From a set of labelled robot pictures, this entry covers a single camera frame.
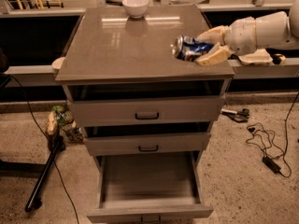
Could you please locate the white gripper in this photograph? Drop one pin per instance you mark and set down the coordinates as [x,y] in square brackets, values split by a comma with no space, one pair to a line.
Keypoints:
[240,36]

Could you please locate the blue pepsi can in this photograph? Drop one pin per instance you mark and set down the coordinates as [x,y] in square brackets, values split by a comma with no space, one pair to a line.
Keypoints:
[187,48]

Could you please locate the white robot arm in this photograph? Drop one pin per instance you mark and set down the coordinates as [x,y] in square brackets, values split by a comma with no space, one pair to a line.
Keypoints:
[278,30]

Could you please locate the grey top drawer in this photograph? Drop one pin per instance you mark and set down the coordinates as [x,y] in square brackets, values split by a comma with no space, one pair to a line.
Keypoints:
[147,103]

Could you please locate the grey drawer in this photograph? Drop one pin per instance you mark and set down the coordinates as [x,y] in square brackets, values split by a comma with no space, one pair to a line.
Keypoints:
[147,103]
[147,138]
[148,189]

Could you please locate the grey middle drawer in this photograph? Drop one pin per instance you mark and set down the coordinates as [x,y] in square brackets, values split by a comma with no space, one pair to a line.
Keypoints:
[147,138]

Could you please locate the grey drawer cabinet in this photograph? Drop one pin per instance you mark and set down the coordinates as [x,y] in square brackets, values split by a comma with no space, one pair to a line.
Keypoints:
[111,48]

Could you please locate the grey bottom drawer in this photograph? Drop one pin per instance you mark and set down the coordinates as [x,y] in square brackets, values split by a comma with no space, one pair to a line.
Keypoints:
[148,189]

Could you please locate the white foam takeout container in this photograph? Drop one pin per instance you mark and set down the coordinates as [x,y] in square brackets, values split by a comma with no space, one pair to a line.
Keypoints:
[260,56]

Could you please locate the yellow black tape measure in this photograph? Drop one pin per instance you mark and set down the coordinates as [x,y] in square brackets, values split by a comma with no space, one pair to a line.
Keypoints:
[278,58]

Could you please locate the white ceramic bowl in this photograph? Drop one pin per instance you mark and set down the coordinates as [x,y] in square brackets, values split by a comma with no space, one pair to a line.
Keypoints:
[135,8]

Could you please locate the green snack bag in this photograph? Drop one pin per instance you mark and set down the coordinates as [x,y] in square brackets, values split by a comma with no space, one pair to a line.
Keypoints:
[64,117]

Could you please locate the black tripod leg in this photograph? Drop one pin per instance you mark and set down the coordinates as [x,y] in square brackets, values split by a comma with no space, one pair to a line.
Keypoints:
[34,200]

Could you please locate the black power adapter with cable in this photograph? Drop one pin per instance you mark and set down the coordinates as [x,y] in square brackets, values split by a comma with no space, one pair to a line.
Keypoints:
[265,139]

